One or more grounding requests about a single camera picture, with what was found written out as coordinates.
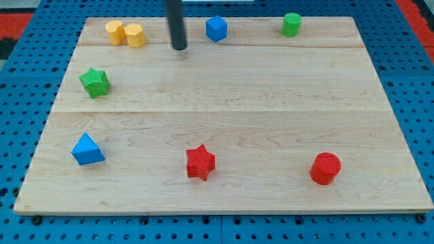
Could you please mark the yellow hexagon block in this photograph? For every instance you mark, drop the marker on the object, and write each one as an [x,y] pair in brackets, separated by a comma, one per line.
[135,35]

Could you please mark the red star block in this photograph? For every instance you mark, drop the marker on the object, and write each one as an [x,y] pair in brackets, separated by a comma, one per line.
[200,162]

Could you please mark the blue cube block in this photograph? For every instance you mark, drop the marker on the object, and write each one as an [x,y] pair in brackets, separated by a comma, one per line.
[216,28]

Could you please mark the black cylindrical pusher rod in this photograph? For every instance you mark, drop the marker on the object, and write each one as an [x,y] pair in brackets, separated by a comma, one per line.
[175,20]

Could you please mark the yellow heart block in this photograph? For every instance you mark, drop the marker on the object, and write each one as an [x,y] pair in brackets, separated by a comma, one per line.
[115,31]

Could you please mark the green star block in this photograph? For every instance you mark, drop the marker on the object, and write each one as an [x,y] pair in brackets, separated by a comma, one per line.
[95,82]

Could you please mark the blue triangle block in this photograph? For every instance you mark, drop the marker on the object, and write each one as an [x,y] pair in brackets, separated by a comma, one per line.
[86,151]

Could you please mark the green cylinder block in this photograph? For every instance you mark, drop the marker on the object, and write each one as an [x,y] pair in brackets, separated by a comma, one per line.
[291,24]

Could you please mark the light wooden board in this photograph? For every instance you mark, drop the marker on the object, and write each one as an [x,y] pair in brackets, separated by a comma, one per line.
[265,105]

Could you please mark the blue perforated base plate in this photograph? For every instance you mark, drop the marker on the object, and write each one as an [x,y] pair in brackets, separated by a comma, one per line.
[33,72]

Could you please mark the red cylinder block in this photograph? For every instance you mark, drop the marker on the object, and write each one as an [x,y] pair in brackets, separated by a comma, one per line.
[325,168]

